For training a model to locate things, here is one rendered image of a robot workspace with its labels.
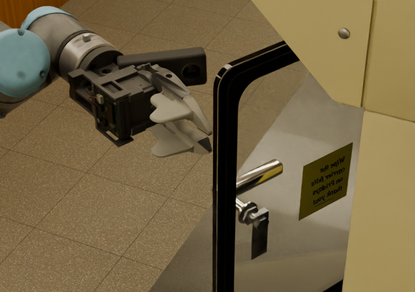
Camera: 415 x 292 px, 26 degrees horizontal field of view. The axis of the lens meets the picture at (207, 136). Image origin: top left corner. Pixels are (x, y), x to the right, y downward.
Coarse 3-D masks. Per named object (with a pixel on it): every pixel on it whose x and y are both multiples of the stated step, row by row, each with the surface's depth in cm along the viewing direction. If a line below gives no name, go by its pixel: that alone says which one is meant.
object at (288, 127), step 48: (288, 96) 88; (240, 144) 87; (288, 144) 92; (336, 144) 98; (240, 192) 91; (288, 192) 96; (336, 192) 102; (240, 240) 94; (288, 240) 100; (336, 240) 107; (240, 288) 99; (288, 288) 105
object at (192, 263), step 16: (208, 224) 132; (192, 240) 129; (208, 240) 129; (176, 256) 126; (192, 256) 126; (208, 256) 126; (176, 272) 124; (192, 272) 124; (208, 272) 124; (160, 288) 121; (176, 288) 121; (192, 288) 121; (208, 288) 121
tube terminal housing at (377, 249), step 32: (384, 0) 66; (384, 32) 67; (384, 64) 68; (384, 96) 70; (384, 128) 72; (384, 160) 73; (384, 192) 75; (352, 224) 78; (384, 224) 77; (352, 256) 80; (384, 256) 79; (352, 288) 82; (384, 288) 80
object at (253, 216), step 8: (256, 208) 93; (264, 208) 93; (248, 216) 93; (256, 216) 92; (264, 216) 92; (248, 224) 94; (256, 224) 92; (264, 224) 92; (256, 232) 93; (264, 232) 94; (256, 240) 93; (264, 240) 94; (256, 248) 94; (264, 248) 95; (256, 256) 95
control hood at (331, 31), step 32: (256, 0) 70; (288, 0) 69; (320, 0) 68; (352, 0) 67; (288, 32) 71; (320, 32) 69; (352, 32) 68; (320, 64) 71; (352, 64) 70; (352, 96) 71
